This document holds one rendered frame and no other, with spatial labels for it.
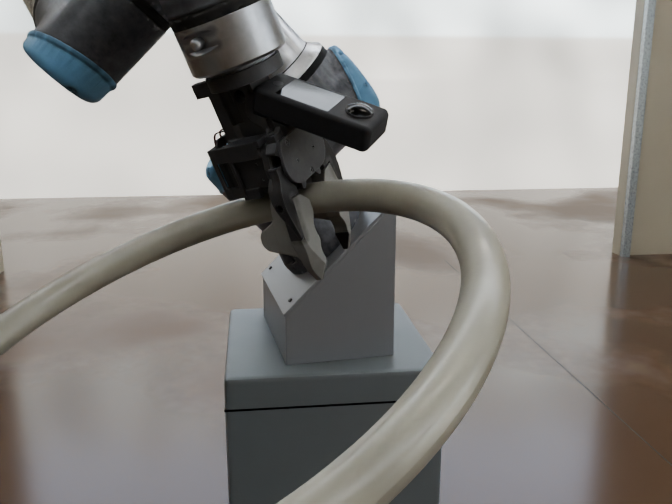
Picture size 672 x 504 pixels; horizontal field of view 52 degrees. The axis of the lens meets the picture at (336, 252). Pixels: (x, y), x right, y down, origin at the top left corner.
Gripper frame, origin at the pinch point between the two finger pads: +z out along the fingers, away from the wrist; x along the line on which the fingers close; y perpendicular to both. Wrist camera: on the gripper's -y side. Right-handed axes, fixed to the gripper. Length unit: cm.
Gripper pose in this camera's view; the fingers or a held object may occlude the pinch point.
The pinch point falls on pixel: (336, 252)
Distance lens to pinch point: 69.2
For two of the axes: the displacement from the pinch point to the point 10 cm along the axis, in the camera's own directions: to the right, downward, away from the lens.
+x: -4.3, 5.2, -7.3
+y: -8.4, 0.7, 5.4
